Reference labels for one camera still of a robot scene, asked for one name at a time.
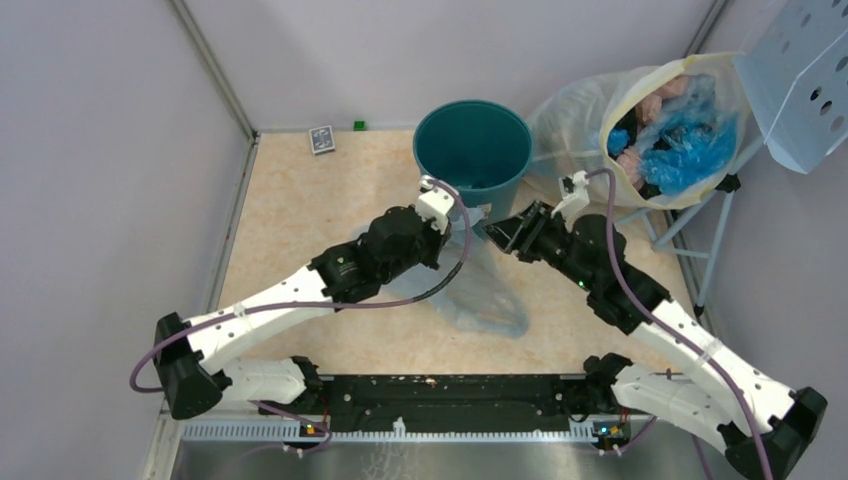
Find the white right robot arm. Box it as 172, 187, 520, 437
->
484, 201, 828, 479

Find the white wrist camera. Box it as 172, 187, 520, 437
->
413, 175, 458, 236
551, 170, 590, 220

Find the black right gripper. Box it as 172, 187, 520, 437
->
480, 198, 596, 292

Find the large translucent bag of trash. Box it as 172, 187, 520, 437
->
525, 52, 751, 210

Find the white perforated metal panel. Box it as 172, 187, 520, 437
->
733, 0, 847, 174

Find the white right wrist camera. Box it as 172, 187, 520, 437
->
551, 170, 590, 220

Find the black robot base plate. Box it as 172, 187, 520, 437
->
287, 374, 621, 433

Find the translucent blue trash bag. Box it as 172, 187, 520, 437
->
386, 207, 529, 338

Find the white toothed cable rail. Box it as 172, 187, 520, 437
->
182, 419, 597, 443

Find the teal plastic trash bin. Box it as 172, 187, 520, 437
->
412, 100, 534, 222

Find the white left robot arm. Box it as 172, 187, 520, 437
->
152, 203, 451, 420

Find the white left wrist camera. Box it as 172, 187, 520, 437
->
413, 175, 458, 236

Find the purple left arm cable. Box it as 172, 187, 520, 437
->
129, 177, 473, 458

